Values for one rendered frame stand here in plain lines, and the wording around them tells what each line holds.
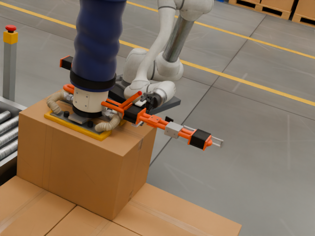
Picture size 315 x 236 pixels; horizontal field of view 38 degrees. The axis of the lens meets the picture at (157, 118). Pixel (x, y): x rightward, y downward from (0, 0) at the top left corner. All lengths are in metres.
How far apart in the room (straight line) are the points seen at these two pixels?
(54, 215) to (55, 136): 0.39
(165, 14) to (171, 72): 0.57
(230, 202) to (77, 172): 1.61
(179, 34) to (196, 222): 1.12
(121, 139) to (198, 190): 1.50
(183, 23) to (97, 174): 1.06
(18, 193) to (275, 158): 2.59
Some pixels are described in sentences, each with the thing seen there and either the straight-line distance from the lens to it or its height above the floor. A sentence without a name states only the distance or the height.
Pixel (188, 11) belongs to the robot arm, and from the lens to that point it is 2.70.
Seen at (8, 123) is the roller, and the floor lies 0.55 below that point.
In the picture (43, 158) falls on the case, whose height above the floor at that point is 0.74.
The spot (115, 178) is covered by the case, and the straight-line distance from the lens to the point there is 2.23.
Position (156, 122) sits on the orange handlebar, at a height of 1.09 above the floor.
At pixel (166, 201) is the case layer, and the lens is 2.59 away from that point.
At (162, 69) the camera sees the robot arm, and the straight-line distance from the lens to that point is 3.03.
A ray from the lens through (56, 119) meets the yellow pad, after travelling 2.33.
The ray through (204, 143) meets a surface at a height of 1.08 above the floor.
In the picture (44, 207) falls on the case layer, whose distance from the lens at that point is 2.44.
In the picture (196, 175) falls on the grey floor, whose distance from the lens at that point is 3.81.
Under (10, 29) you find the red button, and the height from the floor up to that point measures 1.03.
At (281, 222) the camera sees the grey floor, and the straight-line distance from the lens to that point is 3.65.
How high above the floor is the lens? 2.16
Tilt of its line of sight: 29 degrees down
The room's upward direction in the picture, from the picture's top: 12 degrees clockwise
